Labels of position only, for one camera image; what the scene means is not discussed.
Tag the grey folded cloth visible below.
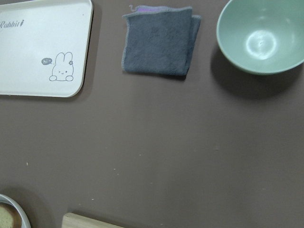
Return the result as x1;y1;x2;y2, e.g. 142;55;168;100
121;5;201;76

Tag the cream rabbit tray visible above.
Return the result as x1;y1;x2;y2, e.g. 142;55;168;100
0;0;93;97

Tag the wooden cutting board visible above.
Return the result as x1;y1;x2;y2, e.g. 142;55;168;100
61;213;122;228

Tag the white round plate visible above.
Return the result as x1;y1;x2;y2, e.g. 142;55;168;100
0;194;31;228

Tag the green bowl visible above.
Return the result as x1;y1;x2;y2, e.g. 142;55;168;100
216;0;304;75

